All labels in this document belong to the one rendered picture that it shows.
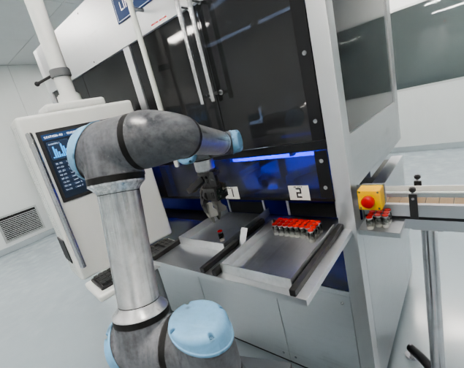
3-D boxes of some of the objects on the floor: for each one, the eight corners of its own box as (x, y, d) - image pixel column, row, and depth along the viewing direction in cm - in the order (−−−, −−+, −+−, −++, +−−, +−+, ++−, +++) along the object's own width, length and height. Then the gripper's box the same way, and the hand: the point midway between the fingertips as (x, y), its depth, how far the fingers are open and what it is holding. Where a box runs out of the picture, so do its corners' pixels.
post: (370, 393, 131) (286, -178, 79) (384, 400, 127) (306, -197, 75) (366, 407, 126) (275, -191, 74) (381, 413, 122) (295, -213, 71)
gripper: (206, 174, 102) (220, 228, 107) (224, 166, 109) (237, 216, 115) (190, 175, 107) (204, 226, 113) (208, 166, 115) (221, 215, 120)
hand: (214, 217), depth 115 cm, fingers closed
